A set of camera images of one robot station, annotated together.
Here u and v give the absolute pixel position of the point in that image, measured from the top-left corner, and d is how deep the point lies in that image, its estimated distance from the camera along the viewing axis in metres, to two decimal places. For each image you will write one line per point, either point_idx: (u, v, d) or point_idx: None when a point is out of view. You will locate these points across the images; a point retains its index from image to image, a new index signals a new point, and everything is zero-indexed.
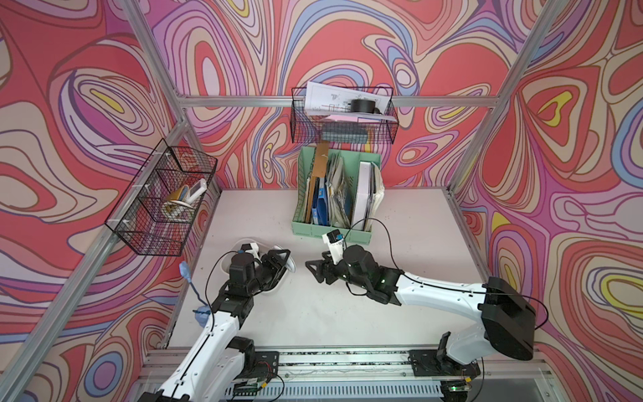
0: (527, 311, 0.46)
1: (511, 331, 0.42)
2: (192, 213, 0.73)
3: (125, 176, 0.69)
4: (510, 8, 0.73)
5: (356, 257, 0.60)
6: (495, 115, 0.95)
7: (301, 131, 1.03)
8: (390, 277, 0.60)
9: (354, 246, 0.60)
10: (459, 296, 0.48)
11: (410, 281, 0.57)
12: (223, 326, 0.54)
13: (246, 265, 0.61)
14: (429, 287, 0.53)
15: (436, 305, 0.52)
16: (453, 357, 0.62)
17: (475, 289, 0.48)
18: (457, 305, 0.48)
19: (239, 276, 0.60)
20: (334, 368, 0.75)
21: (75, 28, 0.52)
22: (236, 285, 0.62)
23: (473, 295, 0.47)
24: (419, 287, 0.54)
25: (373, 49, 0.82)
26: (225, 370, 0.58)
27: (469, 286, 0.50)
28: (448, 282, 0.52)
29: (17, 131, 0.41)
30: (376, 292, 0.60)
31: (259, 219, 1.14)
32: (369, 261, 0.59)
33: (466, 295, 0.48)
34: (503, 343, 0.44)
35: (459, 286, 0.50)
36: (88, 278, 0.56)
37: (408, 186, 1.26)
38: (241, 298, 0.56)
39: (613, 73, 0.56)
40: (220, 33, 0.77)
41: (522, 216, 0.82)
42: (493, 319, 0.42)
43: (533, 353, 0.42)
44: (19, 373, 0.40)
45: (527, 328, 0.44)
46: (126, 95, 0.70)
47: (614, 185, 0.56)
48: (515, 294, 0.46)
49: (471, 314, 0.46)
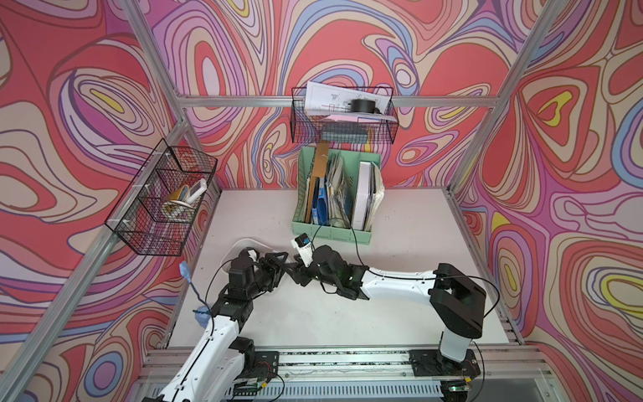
0: (476, 292, 0.50)
1: (460, 312, 0.45)
2: (192, 213, 0.73)
3: (125, 176, 0.69)
4: (510, 7, 0.72)
5: (323, 257, 0.63)
6: (495, 115, 0.95)
7: (301, 131, 1.03)
8: (357, 274, 0.64)
9: (321, 247, 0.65)
10: (414, 285, 0.52)
11: (373, 275, 0.60)
12: (223, 331, 0.54)
13: (245, 269, 0.62)
14: (389, 279, 0.56)
15: (397, 294, 0.55)
16: (449, 355, 0.63)
17: (427, 276, 0.51)
18: (412, 292, 0.51)
19: (239, 280, 0.60)
20: (333, 368, 0.75)
21: (75, 28, 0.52)
22: (235, 289, 0.62)
23: (424, 282, 0.50)
24: (381, 280, 0.58)
25: (373, 49, 0.82)
26: (226, 372, 0.58)
27: (422, 274, 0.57)
28: (403, 272, 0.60)
29: (17, 132, 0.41)
30: (345, 290, 0.63)
31: (259, 219, 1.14)
32: (336, 260, 0.62)
33: (419, 282, 0.51)
34: (456, 325, 0.47)
35: (414, 275, 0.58)
36: (88, 278, 0.56)
37: (408, 186, 1.26)
38: (241, 302, 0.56)
39: (614, 73, 0.56)
40: (219, 33, 0.77)
41: (522, 216, 0.82)
42: (441, 301, 0.45)
43: (482, 331, 0.46)
44: (19, 373, 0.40)
45: (476, 308, 0.48)
46: (126, 95, 0.70)
47: (614, 185, 0.56)
48: (462, 278, 0.49)
49: (424, 298, 0.49)
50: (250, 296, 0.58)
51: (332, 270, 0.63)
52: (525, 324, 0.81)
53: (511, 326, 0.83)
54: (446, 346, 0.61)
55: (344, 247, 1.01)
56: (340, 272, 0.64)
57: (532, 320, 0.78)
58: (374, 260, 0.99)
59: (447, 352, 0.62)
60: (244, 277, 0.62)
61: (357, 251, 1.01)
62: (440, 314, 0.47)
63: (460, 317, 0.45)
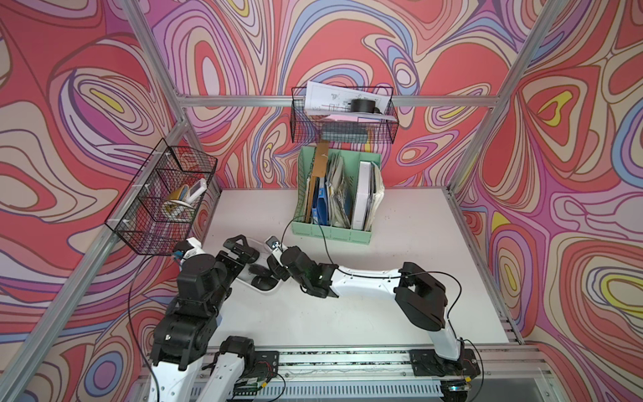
0: (439, 288, 0.53)
1: (421, 307, 0.49)
2: (192, 213, 0.73)
3: (125, 176, 0.69)
4: (510, 8, 0.73)
5: (290, 258, 0.64)
6: (495, 115, 0.95)
7: (301, 131, 1.03)
8: (326, 273, 0.65)
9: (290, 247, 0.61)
10: (380, 283, 0.54)
11: (343, 274, 0.61)
12: (173, 389, 0.38)
13: (201, 275, 0.42)
14: (357, 278, 0.58)
15: (363, 292, 0.57)
16: (443, 355, 0.63)
17: (392, 275, 0.54)
18: (380, 291, 0.53)
19: (192, 291, 0.41)
20: (334, 368, 0.75)
21: (75, 28, 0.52)
22: (189, 301, 0.43)
23: (391, 280, 0.53)
24: (349, 279, 0.59)
25: (373, 49, 0.82)
26: (224, 383, 0.57)
27: (388, 272, 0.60)
28: (371, 271, 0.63)
29: (17, 131, 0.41)
30: (314, 289, 0.64)
31: (259, 219, 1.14)
32: (305, 260, 0.64)
33: (386, 280, 0.53)
34: (418, 320, 0.50)
35: (381, 274, 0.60)
36: (88, 278, 0.56)
37: (408, 185, 1.26)
38: (198, 320, 0.42)
39: (613, 72, 0.56)
40: (220, 33, 0.77)
41: (522, 216, 0.82)
42: (406, 299, 0.48)
43: (441, 323, 0.50)
44: (19, 372, 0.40)
45: (436, 304, 0.51)
46: (126, 95, 0.70)
47: (614, 185, 0.56)
48: (424, 275, 0.53)
49: (389, 296, 0.51)
50: (207, 312, 0.44)
51: (300, 270, 0.64)
52: (525, 324, 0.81)
53: (511, 326, 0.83)
54: (439, 346, 0.61)
55: (344, 247, 1.01)
56: (309, 272, 0.66)
57: (532, 320, 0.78)
58: (374, 260, 0.99)
59: (442, 353, 0.63)
60: (201, 285, 0.43)
61: (357, 251, 1.01)
62: (404, 311, 0.50)
63: (422, 312, 0.48)
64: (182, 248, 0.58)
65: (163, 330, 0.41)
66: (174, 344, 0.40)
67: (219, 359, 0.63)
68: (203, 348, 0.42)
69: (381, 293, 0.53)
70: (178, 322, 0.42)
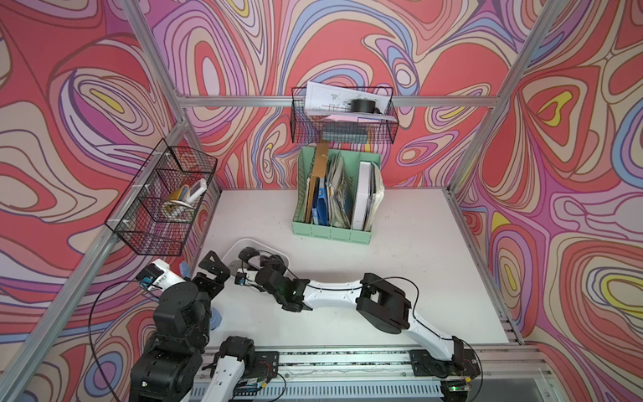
0: (398, 296, 0.58)
1: (381, 314, 0.54)
2: (192, 213, 0.73)
3: (125, 176, 0.69)
4: (510, 8, 0.73)
5: (265, 279, 0.67)
6: (495, 115, 0.95)
7: (301, 131, 1.03)
8: (300, 287, 0.69)
9: (264, 267, 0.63)
10: (345, 294, 0.59)
11: (312, 289, 0.66)
12: None
13: (178, 310, 0.38)
14: (326, 291, 0.63)
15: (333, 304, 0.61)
16: (438, 356, 0.63)
17: (354, 286, 0.59)
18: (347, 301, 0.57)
19: (171, 327, 0.36)
20: (334, 368, 0.75)
21: (75, 28, 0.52)
22: (168, 337, 0.38)
23: (353, 291, 0.58)
24: (320, 291, 0.64)
25: (373, 49, 0.82)
26: (225, 387, 0.58)
27: (352, 284, 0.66)
28: (336, 284, 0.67)
29: (17, 131, 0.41)
30: (289, 303, 0.69)
31: (259, 219, 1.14)
32: (278, 279, 0.68)
33: (349, 292, 0.58)
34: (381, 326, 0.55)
35: (346, 286, 0.60)
36: (88, 278, 0.56)
37: (408, 185, 1.26)
38: (180, 358, 0.38)
39: (613, 72, 0.56)
40: (219, 33, 0.77)
41: (522, 216, 0.82)
42: (366, 308, 0.53)
43: (401, 326, 0.55)
44: (19, 373, 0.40)
45: (393, 309, 0.56)
46: (126, 95, 0.70)
47: (614, 185, 0.56)
48: (383, 284, 0.57)
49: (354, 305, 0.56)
50: (189, 349, 0.40)
51: (275, 289, 0.68)
52: (524, 324, 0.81)
53: (511, 326, 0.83)
54: (428, 347, 0.62)
55: (344, 247, 1.01)
56: (284, 287, 0.70)
57: (532, 320, 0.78)
58: (374, 260, 0.99)
59: (434, 353, 0.63)
60: (181, 320, 0.39)
61: (357, 251, 1.01)
62: (366, 317, 0.54)
63: (383, 318, 0.53)
64: (151, 274, 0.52)
65: (141, 371, 0.37)
66: (153, 388, 0.36)
67: (218, 364, 0.62)
68: (185, 390, 0.38)
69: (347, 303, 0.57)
70: (159, 360, 0.38)
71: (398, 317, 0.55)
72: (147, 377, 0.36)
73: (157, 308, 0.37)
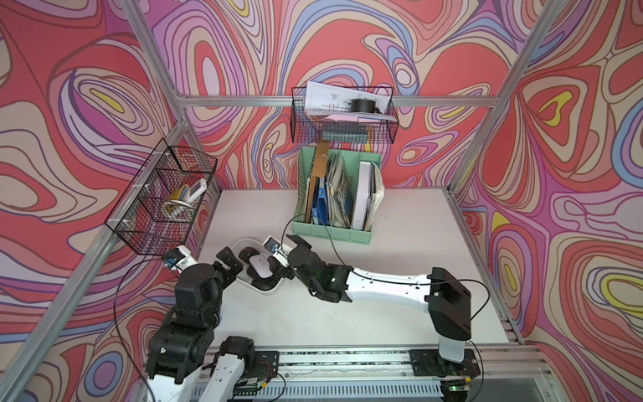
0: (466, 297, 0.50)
1: (454, 317, 0.44)
2: (192, 213, 0.73)
3: (125, 176, 0.69)
4: (510, 8, 0.73)
5: (301, 260, 0.57)
6: (495, 115, 0.95)
7: (301, 131, 1.03)
8: (339, 274, 0.59)
9: (300, 248, 0.59)
10: (407, 290, 0.49)
11: (361, 278, 0.56)
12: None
13: (198, 285, 0.42)
14: (377, 284, 0.53)
15: (383, 297, 0.52)
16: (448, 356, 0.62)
17: (421, 282, 0.49)
18: (407, 297, 0.48)
19: (188, 301, 0.41)
20: (334, 368, 0.75)
21: (76, 28, 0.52)
22: (186, 311, 0.43)
23: (418, 288, 0.48)
24: (369, 283, 0.54)
25: (373, 49, 0.82)
26: (225, 384, 0.58)
27: (415, 279, 0.50)
28: (395, 278, 0.52)
29: (18, 131, 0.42)
30: (326, 293, 0.58)
31: (259, 219, 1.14)
32: (315, 262, 0.56)
33: (413, 288, 0.49)
34: (448, 331, 0.47)
35: (406, 280, 0.51)
36: (88, 278, 0.56)
37: (408, 185, 1.26)
38: (194, 332, 0.41)
39: (613, 73, 0.56)
40: (219, 33, 0.77)
41: (522, 216, 0.82)
42: (439, 309, 0.44)
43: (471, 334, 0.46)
44: (19, 372, 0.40)
45: (465, 311, 0.48)
46: (126, 95, 0.70)
47: (614, 185, 0.56)
48: (453, 281, 0.48)
49: (418, 303, 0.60)
50: (204, 323, 0.44)
51: (311, 272, 0.57)
52: (525, 324, 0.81)
53: (511, 326, 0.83)
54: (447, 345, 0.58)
55: (344, 246, 1.02)
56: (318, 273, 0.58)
57: (532, 320, 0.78)
58: (373, 260, 0.99)
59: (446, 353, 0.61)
60: (199, 295, 0.43)
61: (357, 251, 1.01)
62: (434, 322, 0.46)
63: (455, 324, 0.44)
64: (174, 255, 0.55)
65: (160, 341, 0.40)
66: (170, 357, 0.39)
67: (218, 362, 0.62)
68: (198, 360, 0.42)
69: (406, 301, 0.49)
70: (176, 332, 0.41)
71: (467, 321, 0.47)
72: (166, 346, 0.40)
73: (178, 282, 0.41)
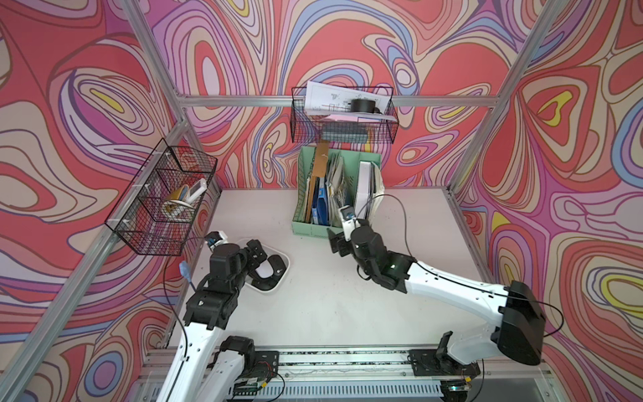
0: (542, 322, 0.44)
1: (530, 338, 0.41)
2: (192, 213, 0.73)
3: (125, 176, 0.69)
4: (510, 8, 0.73)
5: (364, 239, 0.57)
6: (495, 115, 0.95)
7: (301, 131, 1.03)
8: (400, 261, 0.58)
9: (362, 227, 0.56)
10: (477, 296, 0.46)
11: (424, 271, 0.54)
12: (200, 345, 0.45)
13: (229, 255, 0.52)
14: (444, 281, 0.50)
15: (446, 299, 0.50)
16: (453, 356, 0.63)
17: (496, 291, 0.46)
18: (475, 305, 0.46)
19: (221, 270, 0.51)
20: (334, 368, 0.75)
21: (76, 28, 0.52)
22: (217, 279, 0.52)
23: (493, 296, 0.45)
24: (434, 279, 0.52)
25: (373, 49, 0.82)
26: (225, 375, 0.58)
27: (490, 286, 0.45)
28: (465, 279, 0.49)
29: (18, 131, 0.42)
30: (382, 277, 0.57)
31: (259, 219, 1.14)
32: (378, 243, 0.55)
33: (485, 296, 0.46)
34: (512, 348, 0.44)
35: (479, 285, 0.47)
36: (88, 278, 0.56)
37: (408, 185, 1.26)
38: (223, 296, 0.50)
39: (613, 73, 0.56)
40: (219, 33, 0.77)
41: (522, 216, 0.82)
42: (513, 323, 0.41)
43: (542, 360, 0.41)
44: (19, 373, 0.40)
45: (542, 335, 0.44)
46: (126, 95, 0.70)
47: (614, 185, 0.56)
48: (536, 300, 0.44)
49: (489, 316, 0.45)
50: (232, 290, 0.53)
51: (371, 254, 0.57)
52: None
53: None
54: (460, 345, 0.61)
55: None
56: (379, 257, 0.57)
57: None
58: None
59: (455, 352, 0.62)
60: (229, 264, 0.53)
61: None
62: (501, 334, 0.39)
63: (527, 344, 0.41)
64: (214, 235, 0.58)
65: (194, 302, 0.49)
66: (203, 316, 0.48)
67: (219, 357, 0.63)
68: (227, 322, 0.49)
69: (476, 308, 0.46)
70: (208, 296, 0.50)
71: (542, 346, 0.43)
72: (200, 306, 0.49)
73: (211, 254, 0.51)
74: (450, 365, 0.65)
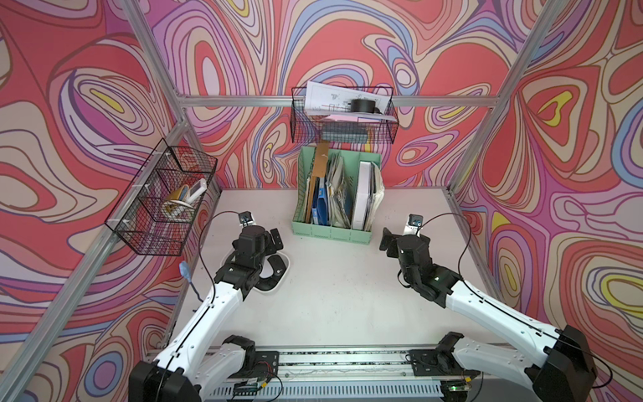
0: (592, 376, 0.41)
1: (573, 391, 0.38)
2: (192, 213, 0.73)
3: (125, 176, 0.69)
4: (510, 7, 0.72)
5: (411, 245, 0.59)
6: (495, 115, 0.95)
7: (301, 131, 1.03)
8: (444, 275, 0.58)
9: (412, 236, 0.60)
10: (523, 329, 0.45)
11: (470, 291, 0.53)
12: (224, 299, 0.51)
13: (255, 236, 0.59)
14: (489, 306, 0.49)
15: (489, 326, 0.49)
16: (458, 358, 0.63)
17: (547, 331, 0.44)
18: (518, 337, 0.45)
19: (247, 247, 0.58)
20: (333, 368, 0.75)
21: (76, 28, 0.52)
22: (244, 255, 0.59)
23: (541, 335, 0.43)
24: (478, 301, 0.51)
25: (373, 49, 0.82)
26: (225, 360, 0.58)
27: (540, 323, 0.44)
28: (512, 310, 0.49)
29: (18, 131, 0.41)
30: (423, 286, 0.58)
31: (259, 219, 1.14)
32: (423, 253, 0.57)
33: (532, 332, 0.44)
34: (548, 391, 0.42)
35: (527, 319, 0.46)
36: (88, 278, 0.56)
37: (408, 185, 1.26)
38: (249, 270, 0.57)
39: (613, 73, 0.56)
40: (219, 33, 0.77)
41: (522, 216, 0.82)
42: (562, 369, 0.39)
43: None
44: (18, 373, 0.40)
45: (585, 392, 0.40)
46: (126, 95, 0.70)
47: (614, 185, 0.56)
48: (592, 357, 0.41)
49: (531, 352, 0.43)
50: (254, 265, 0.60)
51: (414, 260, 0.59)
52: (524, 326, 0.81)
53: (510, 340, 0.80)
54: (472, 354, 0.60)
55: (344, 246, 1.02)
56: (424, 266, 0.59)
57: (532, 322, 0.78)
58: (374, 260, 0.99)
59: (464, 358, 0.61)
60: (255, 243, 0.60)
61: (357, 250, 1.01)
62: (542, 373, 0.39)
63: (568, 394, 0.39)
64: (249, 215, 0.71)
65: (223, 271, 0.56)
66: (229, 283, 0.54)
67: (224, 346, 0.64)
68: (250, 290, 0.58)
69: (518, 341, 0.45)
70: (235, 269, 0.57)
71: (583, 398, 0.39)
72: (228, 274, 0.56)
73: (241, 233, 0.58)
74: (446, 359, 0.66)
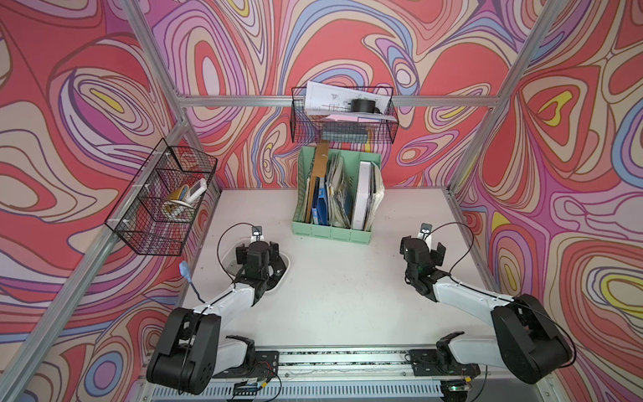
0: (552, 342, 0.44)
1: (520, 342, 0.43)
2: (192, 213, 0.73)
3: (125, 176, 0.69)
4: (510, 7, 0.72)
5: (414, 245, 0.70)
6: (495, 115, 0.95)
7: (301, 131, 1.03)
8: (438, 275, 0.67)
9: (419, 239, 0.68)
10: (484, 297, 0.52)
11: (450, 280, 0.63)
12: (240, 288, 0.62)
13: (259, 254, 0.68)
14: (463, 287, 0.58)
15: (465, 307, 0.55)
16: (453, 350, 0.64)
17: (502, 297, 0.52)
18: (481, 305, 0.50)
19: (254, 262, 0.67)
20: (334, 368, 0.75)
21: (76, 28, 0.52)
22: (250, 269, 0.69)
23: (496, 299, 0.50)
24: (455, 286, 0.60)
25: (373, 49, 0.82)
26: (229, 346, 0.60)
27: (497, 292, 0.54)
28: (479, 287, 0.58)
29: (17, 131, 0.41)
30: (418, 280, 0.69)
31: (259, 219, 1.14)
32: (424, 255, 0.68)
33: (491, 298, 0.51)
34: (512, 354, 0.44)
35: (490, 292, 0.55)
36: (88, 278, 0.56)
37: (408, 185, 1.26)
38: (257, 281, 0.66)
39: (613, 73, 0.56)
40: (220, 33, 0.77)
41: (522, 216, 0.82)
42: (504, 320, 0.44)
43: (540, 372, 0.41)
44: (19, 373, 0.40)
45: (548, 353, 0.42)
46: (126, 95, 0.70)
47: (613, 185, 0.56)
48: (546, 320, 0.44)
49: None
50: (262, 277, 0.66)
51: (414, 260, 0.70)
52: None
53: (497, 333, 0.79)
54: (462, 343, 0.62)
55: (344, 246, 1.02)
56: (423, 266, 0.69)
57: None
58: (374, 260, 0.99)
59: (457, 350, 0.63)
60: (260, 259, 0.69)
61: (357, 250, 1.01)
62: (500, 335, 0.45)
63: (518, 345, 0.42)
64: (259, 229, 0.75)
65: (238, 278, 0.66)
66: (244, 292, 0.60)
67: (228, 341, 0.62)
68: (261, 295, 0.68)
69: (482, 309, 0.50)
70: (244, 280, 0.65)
71: (546, 364, 0.42)
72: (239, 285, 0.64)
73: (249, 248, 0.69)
74: (446, 355, 0.66)
